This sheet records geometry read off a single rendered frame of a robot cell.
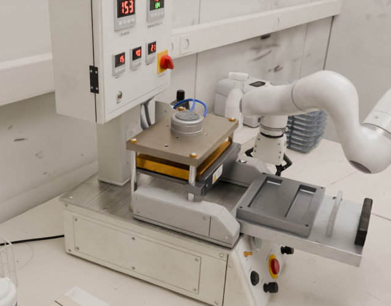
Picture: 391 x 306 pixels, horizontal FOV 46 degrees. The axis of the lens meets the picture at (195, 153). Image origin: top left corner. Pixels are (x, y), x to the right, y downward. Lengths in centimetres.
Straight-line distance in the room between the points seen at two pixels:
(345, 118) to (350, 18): 240
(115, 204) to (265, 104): 50
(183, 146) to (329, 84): 36
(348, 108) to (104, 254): 68
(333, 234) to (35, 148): 90
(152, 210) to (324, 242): 39
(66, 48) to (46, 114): 46
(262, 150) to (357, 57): 204
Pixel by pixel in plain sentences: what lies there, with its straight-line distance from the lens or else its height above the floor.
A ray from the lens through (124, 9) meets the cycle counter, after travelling 103.
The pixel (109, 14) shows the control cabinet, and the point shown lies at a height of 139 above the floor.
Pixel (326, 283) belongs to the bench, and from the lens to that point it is 128.
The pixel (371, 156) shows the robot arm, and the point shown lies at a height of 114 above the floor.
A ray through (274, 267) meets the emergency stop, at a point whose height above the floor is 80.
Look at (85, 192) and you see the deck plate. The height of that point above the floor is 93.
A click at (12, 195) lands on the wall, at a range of 148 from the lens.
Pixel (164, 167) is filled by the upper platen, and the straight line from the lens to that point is 107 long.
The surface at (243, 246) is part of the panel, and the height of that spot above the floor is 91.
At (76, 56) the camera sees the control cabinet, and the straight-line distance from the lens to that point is 103.
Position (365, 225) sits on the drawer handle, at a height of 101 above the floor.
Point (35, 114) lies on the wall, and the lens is 144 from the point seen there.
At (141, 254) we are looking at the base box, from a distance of 114.
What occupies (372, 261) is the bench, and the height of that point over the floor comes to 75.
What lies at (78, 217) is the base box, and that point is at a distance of 120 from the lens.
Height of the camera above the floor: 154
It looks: 25 degrees down
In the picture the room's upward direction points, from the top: 3 degrees clockwise
